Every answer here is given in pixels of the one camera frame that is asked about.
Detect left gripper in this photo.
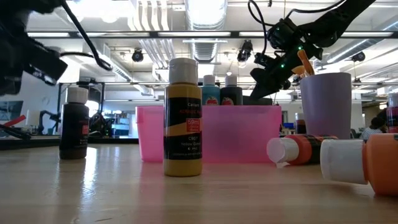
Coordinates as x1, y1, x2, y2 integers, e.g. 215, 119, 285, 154
0, 18, 68, 96

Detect yellow ochre paint bottle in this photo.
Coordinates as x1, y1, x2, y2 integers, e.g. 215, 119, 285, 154
163, 57, 203, 177

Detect small dark brown paint bottle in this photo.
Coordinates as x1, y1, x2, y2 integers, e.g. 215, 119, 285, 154
58, 86, 90, 161

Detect teal paint bottle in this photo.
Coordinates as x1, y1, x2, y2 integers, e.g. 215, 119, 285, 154
200, 74, 221, 106

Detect person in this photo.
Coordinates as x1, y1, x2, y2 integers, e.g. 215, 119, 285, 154
359, 116, 389, 141

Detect black paint bottle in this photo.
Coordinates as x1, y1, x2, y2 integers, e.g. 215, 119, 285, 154
220, 74, 243, 106

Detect white box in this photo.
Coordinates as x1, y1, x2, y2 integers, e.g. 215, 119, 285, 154
25, 109, 40, 127

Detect silver ventilation duct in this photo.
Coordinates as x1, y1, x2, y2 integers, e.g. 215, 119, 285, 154
185, 0, 229, 63

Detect black background monitor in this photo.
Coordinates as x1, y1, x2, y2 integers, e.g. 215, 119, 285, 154
242, 95, 274, 106

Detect red-orange paint bottle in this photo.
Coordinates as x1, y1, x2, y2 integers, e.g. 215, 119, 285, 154
266, 134, 338, 169

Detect dark wall screen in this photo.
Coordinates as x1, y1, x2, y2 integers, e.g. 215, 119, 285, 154
0, 100, 24, 121

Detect short tan handled paintbrush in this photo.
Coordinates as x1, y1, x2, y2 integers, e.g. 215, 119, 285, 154
292, 65, 307, 78

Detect lilac plastic cup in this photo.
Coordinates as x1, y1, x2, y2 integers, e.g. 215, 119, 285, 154
300, 72, 352, 140

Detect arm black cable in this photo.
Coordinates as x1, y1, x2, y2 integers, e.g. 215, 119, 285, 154
58, 0, 113, 72
248, 0, 348, 55

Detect orange paint bottle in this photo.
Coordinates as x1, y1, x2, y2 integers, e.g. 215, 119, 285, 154
320, 133, 398, 197

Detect red bar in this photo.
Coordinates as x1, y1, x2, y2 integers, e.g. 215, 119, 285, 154
0, 114, 27, 128

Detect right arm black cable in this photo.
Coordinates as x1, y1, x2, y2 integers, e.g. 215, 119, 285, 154
248, 0, 348, 55

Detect black aluminium table frame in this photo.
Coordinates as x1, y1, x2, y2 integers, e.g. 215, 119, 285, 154
0, 135, 139, 151

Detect magenta paint bottle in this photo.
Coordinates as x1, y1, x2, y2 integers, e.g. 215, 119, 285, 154
387, 93, 398, 134

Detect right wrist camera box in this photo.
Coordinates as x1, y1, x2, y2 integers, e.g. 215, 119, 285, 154
254, 52, 276, 68

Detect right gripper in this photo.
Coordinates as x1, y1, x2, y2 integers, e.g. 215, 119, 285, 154
248, 45, 325, 101

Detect pink translucent plastic bin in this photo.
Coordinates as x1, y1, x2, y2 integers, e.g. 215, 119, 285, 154
135, 105, 282, 164

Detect blue lit shelving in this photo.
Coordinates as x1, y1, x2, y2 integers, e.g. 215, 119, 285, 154
107, 111, 139, 139

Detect black overhead light rail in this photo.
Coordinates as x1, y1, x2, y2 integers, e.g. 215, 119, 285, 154
26, 30, 398, 39

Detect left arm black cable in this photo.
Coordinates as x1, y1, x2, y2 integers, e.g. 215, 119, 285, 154
58, 0, 113, 72

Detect black hanging camera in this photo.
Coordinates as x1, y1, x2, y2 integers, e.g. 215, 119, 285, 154
236, 39, 254, 63

